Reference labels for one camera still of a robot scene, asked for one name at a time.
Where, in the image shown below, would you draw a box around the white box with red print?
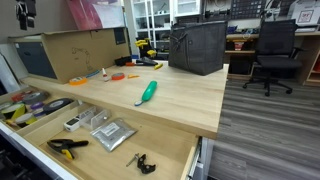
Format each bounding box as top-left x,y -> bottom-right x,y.
289,0 -> 320,27

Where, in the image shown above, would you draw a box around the yellow and black tape roll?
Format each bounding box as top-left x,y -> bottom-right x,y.
14,112 -> 39,129

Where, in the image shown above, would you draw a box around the orange tape roll in plastic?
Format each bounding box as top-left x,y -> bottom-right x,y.
10,90 -> 34,103

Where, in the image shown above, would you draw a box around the green handled tool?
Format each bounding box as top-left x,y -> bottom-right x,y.
134,80 -> 158,108

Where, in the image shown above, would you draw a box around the silver plastic bag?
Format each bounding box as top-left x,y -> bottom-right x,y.
89,118 -> 138,153

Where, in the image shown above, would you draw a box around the framed dark panel board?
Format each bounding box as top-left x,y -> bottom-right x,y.
8,27 -> 132,85

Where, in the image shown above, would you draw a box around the blue masking tape roll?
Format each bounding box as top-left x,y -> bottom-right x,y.
32,108 -> 48,119

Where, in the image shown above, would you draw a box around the black and yellow spring clamp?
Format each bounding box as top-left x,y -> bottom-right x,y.
46,138 -> 90,161

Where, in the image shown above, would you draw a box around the black office chair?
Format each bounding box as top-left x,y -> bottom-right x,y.
242,19 -> 305,98

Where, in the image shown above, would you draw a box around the black tool with red handle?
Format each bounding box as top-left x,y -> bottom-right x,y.
124,56 -> 160,68

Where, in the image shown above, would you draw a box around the yellow-green tape roll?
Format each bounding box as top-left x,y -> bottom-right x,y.
1,103 -> 27,120

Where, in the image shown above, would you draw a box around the wooden drawer white front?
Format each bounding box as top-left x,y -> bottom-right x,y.
0,85 -> 202,180

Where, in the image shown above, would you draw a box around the black clamp with screw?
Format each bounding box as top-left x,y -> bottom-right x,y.
125,153 -> 157,175

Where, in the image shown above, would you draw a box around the clear plastic boxes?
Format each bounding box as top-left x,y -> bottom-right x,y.
77,105 -> 112,131

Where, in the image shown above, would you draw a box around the white shelving unit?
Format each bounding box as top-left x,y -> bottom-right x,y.
129,0 -> 204,52

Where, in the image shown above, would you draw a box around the dark grey fabric bag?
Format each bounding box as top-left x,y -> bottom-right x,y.
168,20 -> 229,77

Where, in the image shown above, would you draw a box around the small white device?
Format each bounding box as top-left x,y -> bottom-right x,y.
63,116 -> 81,133

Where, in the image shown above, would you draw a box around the purple tape roll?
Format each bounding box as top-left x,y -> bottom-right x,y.
29,101 -> 45,111

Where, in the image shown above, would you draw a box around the red tape roll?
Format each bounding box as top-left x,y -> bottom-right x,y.
110,72 -> 126,82

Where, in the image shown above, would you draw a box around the grey duct tape roll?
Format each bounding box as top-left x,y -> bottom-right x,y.
21,91 -> 50,105

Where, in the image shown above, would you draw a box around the small white glue bottle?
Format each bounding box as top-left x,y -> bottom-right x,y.
101,67 -> 111,83

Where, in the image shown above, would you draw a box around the white tape roll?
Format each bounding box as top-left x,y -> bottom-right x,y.
0,101 -> 14,112

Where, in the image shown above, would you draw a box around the red poster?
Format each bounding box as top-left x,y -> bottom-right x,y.
65,0 -> 126,32

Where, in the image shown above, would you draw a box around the orange masking tape roll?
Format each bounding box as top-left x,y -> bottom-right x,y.
68,76 -> 89,87

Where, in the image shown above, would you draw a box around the yellow clamps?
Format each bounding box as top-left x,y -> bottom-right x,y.
134,38 -> 158,59

